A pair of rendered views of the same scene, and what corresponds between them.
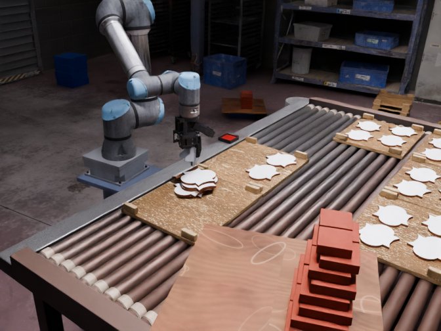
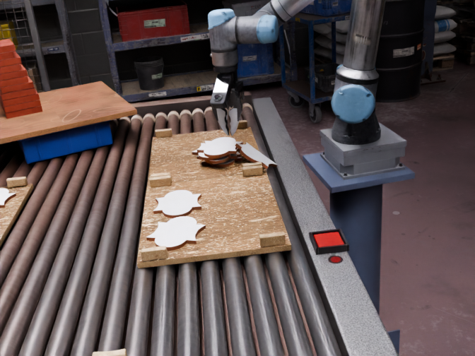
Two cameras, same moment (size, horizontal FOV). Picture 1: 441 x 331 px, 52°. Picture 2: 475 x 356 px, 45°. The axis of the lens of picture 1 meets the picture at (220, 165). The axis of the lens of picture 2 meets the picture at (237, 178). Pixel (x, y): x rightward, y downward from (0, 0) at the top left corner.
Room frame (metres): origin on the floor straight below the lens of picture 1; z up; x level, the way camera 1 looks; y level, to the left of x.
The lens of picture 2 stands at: (2.87, -0.88, 1.62)
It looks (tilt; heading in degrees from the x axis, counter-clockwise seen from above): 25 degrees down; 142
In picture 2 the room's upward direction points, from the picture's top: 5 degrees counter-clockwise
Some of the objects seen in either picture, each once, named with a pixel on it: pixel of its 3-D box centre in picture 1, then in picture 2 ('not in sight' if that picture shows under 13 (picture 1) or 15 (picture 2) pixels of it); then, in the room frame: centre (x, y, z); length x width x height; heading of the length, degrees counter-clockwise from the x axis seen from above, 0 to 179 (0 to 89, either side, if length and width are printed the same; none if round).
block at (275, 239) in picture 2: (251, 139); (272, 239); (2.03, -0.15, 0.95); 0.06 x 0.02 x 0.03; 55
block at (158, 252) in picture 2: (300, 154); (154, 253); (1.88, -0.37, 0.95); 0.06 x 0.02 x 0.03; 55
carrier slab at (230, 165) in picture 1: (252, 165); (210, 214); (1.79, -0.14, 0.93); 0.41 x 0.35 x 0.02; 145
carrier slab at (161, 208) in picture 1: (194, 203); (204, 155); (1.46, 0.09, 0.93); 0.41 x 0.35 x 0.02; 145
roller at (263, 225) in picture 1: (308, 188); (109, 238); (1.65, -0.37, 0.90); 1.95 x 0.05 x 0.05; 145
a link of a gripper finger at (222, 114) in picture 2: (190, 157); (225, 119); (1.56, 0.11, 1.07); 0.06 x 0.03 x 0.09; 124
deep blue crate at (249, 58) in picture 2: not in sight; (246, 54); (-1.63, 2.90, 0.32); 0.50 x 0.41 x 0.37; 59
